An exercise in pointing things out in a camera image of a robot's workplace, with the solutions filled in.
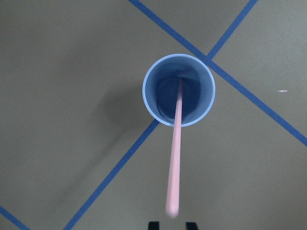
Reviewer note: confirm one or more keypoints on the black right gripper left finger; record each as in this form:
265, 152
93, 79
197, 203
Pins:
153, 225

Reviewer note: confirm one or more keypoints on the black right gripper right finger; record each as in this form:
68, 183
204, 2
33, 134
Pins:
191, 226

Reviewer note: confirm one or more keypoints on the pink chopstick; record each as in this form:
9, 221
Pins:
173, 188

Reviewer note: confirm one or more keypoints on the light blue plastic cup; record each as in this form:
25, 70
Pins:
161, 83

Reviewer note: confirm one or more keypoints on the brown paper table cover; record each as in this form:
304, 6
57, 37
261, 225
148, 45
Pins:
71, 106

